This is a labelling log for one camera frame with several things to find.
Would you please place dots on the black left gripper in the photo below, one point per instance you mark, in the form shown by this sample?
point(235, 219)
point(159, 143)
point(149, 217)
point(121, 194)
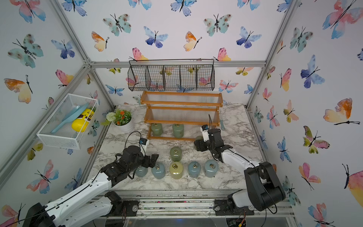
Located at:
point(147, 163)

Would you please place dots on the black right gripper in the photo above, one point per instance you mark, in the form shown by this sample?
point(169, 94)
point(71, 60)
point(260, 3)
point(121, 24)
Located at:
point(201, 144)

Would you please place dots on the blue canister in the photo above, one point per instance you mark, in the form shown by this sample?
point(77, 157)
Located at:
point(194, 169)
point(158, 170)
point(211, 168)
point(141, 171)

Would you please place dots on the yellow canister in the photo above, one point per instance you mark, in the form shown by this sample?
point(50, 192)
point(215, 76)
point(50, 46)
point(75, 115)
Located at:
point(176, 170)

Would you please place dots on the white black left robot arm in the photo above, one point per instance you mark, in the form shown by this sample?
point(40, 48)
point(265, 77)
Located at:
point(50, 215)

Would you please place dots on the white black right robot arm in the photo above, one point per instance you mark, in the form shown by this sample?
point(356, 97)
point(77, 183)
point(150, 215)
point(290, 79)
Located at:
point(263, 187)

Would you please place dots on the wooden three-tier shelf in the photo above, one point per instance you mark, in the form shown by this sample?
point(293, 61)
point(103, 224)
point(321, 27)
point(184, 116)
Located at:
point(169, 108)

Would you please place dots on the white potted flower plant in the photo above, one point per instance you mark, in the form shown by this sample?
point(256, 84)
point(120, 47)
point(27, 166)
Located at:
point(120, 118)

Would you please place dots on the yellow bottle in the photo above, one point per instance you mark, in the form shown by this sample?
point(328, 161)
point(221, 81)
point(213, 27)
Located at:
point(83, 120)

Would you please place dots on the light blue plastic scoop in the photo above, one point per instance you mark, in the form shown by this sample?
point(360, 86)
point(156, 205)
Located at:
point(71, 116)

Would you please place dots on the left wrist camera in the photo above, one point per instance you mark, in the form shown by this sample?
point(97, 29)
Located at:
point(143, 144)

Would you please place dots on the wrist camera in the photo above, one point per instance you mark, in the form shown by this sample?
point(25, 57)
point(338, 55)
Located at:
point(143, 144)
point(204, 129)

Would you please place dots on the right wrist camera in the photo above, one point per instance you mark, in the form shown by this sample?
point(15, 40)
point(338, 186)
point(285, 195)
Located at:
point(204, 129)

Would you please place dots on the aluminium front rail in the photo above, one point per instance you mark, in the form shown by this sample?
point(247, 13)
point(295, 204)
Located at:
point(160, 205)

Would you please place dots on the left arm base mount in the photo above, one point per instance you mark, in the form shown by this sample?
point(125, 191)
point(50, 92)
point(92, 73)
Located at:
point(112, 205)

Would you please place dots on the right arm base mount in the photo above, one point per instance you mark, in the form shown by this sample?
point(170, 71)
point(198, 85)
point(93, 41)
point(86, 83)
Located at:
point(226, 207)

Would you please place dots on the black wire wall basket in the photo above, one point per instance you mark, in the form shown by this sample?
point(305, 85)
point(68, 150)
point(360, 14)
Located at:
point(183, 75)

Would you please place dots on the white wire wall basket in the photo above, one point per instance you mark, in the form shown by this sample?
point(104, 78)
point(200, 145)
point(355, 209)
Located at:
point(68, 123)

